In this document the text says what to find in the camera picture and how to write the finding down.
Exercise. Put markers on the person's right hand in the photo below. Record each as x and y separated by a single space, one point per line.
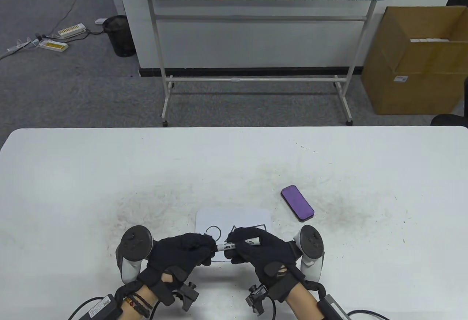
267 258

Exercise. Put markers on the person's left hand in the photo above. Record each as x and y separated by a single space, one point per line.
175 254

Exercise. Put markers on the black and white marker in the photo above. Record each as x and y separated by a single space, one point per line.
225 247

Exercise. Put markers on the small white whiteboard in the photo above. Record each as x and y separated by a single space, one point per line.
234 219

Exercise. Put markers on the purple whiteboard eraser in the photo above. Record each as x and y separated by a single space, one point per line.
298 203

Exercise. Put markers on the person's left forearm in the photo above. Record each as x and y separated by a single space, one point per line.
148 296

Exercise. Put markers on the person's right forearm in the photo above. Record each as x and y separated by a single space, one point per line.
303 303

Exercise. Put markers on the black grey left controller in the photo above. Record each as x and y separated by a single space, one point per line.
135 243

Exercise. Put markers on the black grey controller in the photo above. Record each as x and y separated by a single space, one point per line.
310 243
135 243

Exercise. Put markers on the black grey right controller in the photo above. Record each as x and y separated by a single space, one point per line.
310 243

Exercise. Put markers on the black right wrist sensor box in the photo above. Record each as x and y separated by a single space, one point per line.
332 309

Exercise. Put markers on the black wrist sensor box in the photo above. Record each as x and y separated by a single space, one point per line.
98 309
332 309

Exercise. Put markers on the black left wrist sensor box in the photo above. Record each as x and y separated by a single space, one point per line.
98 309

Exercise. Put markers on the black mesh wastebasket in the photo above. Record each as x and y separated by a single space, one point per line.
119 38

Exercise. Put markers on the brown cardboard box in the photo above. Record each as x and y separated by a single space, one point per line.
413 86

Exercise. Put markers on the black chair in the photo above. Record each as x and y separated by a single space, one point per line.
449 121

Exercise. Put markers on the white yellow power strip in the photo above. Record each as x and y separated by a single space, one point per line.
72 30
53 45

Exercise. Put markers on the white boxes in carton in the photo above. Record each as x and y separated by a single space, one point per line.
427 40

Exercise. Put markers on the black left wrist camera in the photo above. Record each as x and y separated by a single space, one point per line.
187 294

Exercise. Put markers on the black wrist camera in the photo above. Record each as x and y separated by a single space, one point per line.
256 300
187 294

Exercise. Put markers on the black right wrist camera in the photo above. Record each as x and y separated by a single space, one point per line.
256 300

